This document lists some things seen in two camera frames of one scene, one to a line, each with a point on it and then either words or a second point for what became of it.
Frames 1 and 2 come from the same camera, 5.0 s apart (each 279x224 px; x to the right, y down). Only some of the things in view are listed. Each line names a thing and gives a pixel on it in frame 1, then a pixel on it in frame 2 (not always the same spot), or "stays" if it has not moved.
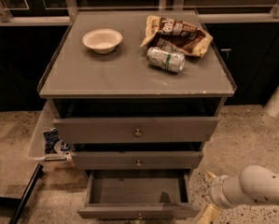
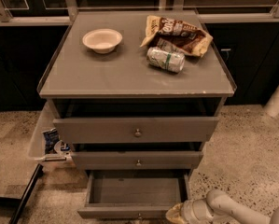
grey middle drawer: [138, 160] stays
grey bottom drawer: [138, 194] stays
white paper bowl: [103, 41] stays
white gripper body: [216, 189] → [188, 212]
